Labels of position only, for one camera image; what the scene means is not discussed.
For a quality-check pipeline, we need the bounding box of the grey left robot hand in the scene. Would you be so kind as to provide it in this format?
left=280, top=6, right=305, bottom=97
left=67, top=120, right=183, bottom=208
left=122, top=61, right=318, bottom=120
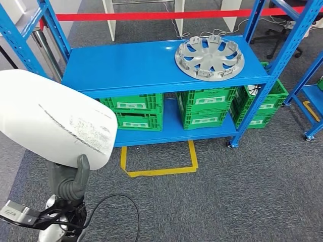
left=48, top=154, right=91, bottom=203

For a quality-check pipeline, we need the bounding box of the white curved plastic part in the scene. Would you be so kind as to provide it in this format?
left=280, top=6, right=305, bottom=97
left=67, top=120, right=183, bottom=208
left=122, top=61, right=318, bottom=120
left=0, top=69, right=118, bottom=171

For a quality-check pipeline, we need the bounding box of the blue metal shelf rack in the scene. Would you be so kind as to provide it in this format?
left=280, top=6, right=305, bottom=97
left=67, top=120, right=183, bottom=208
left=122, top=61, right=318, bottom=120
left=0, top=0, right=323, bottom=149

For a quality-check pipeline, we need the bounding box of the yellow floor tape square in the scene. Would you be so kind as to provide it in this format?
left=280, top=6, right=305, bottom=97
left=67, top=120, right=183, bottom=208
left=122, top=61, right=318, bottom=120
left=120, top=140, right=198, bottom=178

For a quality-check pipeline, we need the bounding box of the thin black bar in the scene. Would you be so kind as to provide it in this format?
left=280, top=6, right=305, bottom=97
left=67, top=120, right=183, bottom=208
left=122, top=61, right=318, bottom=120
left=0, top=45, right=19, bottom=70

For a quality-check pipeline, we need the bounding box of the red barrier tape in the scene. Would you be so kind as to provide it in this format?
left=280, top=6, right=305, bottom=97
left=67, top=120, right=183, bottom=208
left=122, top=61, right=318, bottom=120
left=38, top=6, right=323, bottom=31

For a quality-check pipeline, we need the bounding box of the grey wheel hubcap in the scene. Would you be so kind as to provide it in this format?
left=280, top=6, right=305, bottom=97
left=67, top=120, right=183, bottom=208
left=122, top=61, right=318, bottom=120
left=174, top=34, right=245, bottom=82

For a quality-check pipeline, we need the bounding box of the white desk panel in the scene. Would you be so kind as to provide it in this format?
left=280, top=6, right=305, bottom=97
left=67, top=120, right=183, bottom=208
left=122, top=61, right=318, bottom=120
left=220, top=0, right=243, bottom=32

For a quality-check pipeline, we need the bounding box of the black office chair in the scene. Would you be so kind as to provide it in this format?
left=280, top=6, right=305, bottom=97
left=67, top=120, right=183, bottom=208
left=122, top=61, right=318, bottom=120
left=250, top=0, right=323, bottom=60

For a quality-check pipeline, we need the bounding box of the short yellow floor tape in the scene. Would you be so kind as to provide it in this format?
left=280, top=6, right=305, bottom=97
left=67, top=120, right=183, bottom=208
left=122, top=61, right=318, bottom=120
left=303, top=100, right=320, bottom=123

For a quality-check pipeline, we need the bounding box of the small blue metal rack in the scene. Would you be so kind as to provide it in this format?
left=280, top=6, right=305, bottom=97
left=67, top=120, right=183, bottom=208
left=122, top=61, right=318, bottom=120
left=284, top=50, right=323, bottom=142

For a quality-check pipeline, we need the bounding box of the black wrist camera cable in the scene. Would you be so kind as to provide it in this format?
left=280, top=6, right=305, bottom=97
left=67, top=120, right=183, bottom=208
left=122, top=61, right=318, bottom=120
left=68, top=194, right=141, bottom=242

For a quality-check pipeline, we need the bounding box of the chrome stanchion post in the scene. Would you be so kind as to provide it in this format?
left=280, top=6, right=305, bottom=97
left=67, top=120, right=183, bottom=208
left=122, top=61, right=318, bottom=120
left=31, top=28, right=63, bottom=83

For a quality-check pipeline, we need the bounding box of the white desk with metal rail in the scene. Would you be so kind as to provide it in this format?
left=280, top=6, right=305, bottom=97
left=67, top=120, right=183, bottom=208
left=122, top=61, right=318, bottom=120
left=102, top=0, right=186, bottom=42

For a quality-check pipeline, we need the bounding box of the white floor cable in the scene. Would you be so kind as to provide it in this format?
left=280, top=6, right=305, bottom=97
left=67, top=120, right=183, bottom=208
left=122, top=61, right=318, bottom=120
left=163, top=2, right=288, bottom=40

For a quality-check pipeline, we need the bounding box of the white charger with cables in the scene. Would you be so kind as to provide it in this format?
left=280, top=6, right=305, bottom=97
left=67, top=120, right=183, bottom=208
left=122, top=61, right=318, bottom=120
left=247, top=84, right=262, bottom=97

